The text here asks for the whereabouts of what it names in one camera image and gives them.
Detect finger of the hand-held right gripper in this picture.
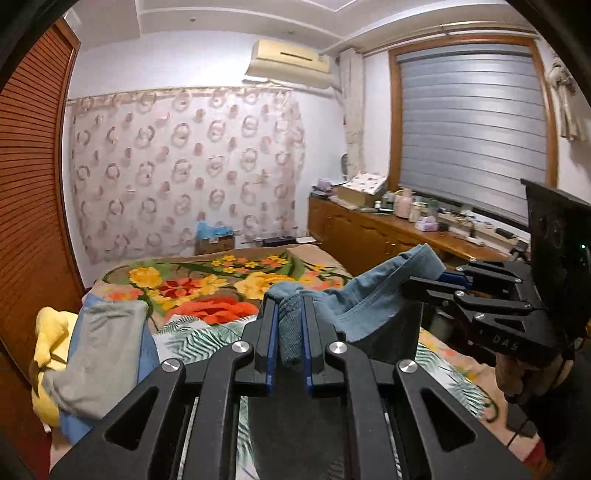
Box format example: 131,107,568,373
434,260,525,291
407,276,543,324

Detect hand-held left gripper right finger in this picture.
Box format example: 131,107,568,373
301,294,532,480

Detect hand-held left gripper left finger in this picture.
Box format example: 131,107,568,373
48,294,280,480

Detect blue-grey pants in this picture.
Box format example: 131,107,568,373
247,244,448,480

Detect person's right forearm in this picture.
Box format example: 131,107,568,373
526,346,591,476

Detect folded grey pants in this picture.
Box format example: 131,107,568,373
41,300,149,421

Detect person's right hand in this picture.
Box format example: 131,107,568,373
495,352,561,406

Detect leaf print bed sheet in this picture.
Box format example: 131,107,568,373
152,314,499,480

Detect long wooden cabinet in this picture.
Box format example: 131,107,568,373
308,194,532,278

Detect floral blanket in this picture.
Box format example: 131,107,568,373
83,244,502,423

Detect folded denim jeans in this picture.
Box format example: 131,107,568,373
58,293,160,446

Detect small cardboard box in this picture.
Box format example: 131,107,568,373
195,235,236,256

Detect cardboard box with floral lid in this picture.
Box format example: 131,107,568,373
337,171,389,207

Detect blue plastic bag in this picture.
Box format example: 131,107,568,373
196,220,234,241

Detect grey window blind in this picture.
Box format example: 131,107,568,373
397,44,548,227

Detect beige hanging cloth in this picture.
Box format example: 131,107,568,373
547,55,583,141

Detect white wrapped pipe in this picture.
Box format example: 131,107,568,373
337,46,366,171

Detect sheer circle print curtain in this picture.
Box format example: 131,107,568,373
67,88,308,266

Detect yellow cloth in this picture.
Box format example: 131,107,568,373
28,307,83,428

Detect brown louvred wardrobe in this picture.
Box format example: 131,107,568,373
0,18,86,462

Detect wooden window frame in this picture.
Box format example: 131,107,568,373
388,36,559,232

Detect wall air conditioner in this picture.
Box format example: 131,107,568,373
245,38,335,93

